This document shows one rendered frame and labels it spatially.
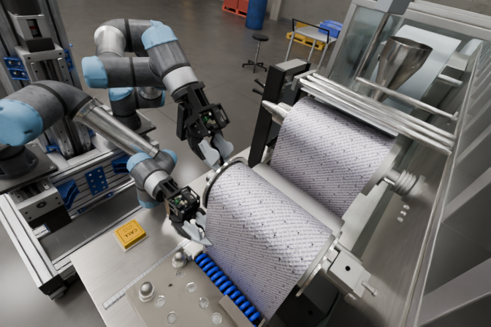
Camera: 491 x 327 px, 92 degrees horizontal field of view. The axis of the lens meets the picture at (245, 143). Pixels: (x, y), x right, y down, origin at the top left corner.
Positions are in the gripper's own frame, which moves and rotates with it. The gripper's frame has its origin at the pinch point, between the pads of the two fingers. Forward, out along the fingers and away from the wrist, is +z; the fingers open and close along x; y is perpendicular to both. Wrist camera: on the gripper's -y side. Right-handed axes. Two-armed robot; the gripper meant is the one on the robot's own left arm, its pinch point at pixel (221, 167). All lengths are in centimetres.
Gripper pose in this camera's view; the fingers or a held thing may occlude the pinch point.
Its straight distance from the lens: 59.6
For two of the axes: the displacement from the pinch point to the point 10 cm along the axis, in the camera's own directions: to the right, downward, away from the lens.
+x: 6.6, -3.8, 6.4
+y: 5.9, -2.6, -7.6
